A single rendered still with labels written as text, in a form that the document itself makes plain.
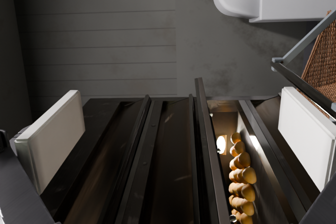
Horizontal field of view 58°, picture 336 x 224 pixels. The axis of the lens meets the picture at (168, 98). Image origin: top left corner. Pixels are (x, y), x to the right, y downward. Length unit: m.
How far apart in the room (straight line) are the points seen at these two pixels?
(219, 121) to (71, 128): 1.73
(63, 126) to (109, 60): 3.60
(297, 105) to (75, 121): 0.13
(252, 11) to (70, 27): 2.11
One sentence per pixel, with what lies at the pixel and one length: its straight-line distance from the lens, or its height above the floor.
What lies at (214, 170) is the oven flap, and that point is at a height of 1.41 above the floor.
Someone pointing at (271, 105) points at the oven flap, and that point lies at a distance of 1.81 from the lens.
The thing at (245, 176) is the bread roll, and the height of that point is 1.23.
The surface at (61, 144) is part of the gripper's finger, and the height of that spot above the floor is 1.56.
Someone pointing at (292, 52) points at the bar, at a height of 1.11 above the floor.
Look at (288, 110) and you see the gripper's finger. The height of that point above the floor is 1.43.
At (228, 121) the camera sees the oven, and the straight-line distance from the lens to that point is 1.90.
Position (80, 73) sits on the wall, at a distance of 3.91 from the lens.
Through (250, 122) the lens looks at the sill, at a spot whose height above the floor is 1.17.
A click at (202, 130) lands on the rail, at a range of 1.12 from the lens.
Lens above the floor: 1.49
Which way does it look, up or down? 3 degrees up
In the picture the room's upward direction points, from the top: 91 degrees counter-clockwise
